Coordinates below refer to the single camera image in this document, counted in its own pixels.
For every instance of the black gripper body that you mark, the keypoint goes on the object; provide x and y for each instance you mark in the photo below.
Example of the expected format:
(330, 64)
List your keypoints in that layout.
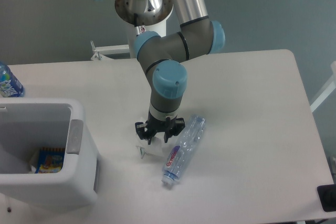
(155, 124)

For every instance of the colourful snack wrapper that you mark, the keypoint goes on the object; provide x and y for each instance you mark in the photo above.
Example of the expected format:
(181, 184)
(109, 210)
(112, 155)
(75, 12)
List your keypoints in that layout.
(50, 160)

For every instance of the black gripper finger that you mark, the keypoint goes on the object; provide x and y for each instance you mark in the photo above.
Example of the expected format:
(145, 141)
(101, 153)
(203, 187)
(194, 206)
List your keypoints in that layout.
(144, 132)
(173, 127)

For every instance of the crushed clear plastic bottle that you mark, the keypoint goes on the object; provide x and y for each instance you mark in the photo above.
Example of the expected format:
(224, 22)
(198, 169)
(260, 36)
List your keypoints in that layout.
(183, 151)

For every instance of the white frame at right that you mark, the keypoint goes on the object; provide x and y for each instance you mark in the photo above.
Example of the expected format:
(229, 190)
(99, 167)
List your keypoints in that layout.
(324, 91)

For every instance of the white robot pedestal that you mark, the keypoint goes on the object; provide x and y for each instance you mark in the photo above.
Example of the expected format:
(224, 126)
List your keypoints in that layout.
(126, 51)

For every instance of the blue labelled water bottle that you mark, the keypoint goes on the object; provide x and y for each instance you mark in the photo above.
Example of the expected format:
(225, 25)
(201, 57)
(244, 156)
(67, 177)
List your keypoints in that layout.
(11, 87)

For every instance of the black device at table edge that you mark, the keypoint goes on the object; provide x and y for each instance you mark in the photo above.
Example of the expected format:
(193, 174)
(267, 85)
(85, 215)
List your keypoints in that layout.
(327, 197)

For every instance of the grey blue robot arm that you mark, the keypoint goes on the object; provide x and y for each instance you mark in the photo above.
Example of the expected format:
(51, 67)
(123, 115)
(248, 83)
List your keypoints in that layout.
(168, 33)

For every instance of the white trash can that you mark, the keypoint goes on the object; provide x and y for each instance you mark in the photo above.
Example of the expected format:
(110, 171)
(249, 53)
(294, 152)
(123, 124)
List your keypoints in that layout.
(27, 125)

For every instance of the clear plastic bag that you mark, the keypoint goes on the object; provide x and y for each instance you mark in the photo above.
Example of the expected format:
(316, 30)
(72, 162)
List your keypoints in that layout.
(155, 148)

